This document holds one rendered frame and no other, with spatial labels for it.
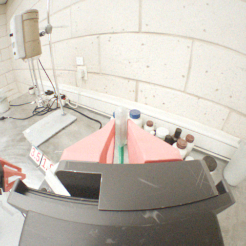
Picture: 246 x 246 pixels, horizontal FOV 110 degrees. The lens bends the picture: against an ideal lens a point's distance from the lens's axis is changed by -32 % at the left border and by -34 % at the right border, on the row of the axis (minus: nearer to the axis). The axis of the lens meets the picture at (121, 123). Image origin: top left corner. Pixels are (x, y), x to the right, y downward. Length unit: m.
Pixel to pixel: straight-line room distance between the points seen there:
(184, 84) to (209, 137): 0.25
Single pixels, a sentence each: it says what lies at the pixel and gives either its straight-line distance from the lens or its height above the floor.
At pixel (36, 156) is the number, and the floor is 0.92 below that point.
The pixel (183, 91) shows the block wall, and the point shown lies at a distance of 0.56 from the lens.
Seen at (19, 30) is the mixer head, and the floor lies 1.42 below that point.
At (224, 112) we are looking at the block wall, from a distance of 0.59.
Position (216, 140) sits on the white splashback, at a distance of 0.61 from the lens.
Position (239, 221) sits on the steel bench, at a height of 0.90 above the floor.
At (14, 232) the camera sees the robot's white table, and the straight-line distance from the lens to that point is 0.53.
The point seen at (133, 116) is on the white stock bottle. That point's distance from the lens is 0.52.
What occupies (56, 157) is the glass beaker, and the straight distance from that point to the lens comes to 0.36.
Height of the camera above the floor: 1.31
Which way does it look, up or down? 37 degrees down
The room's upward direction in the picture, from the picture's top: 1 degrees clockwise
